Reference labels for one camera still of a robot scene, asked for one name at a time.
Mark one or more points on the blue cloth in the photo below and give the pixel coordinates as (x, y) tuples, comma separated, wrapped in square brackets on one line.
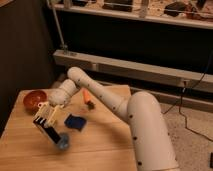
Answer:
[(75, 122)]

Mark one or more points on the metal shelf rail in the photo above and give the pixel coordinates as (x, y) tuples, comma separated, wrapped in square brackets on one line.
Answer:
[(135, 70)]

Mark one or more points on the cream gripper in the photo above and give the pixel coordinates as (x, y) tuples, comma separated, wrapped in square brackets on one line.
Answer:
[(46, 109)]

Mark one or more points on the black device on shelf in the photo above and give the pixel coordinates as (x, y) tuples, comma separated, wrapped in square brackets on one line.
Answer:
[(175, 8)]

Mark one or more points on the metal pole stand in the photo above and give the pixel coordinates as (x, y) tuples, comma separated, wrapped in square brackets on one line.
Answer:
[(64, 47)]

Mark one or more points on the blue-grey ceramic cup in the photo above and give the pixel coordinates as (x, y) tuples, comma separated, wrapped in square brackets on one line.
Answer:
[(63, 143)]

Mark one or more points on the orange-handled brush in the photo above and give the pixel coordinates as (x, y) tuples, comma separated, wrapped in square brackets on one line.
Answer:
[(87, 99)]

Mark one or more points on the red-brown bowl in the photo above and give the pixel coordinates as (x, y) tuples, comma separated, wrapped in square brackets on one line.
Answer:
[(33, 98)]

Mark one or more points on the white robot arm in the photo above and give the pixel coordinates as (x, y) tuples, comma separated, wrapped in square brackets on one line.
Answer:
[(141, 111)]

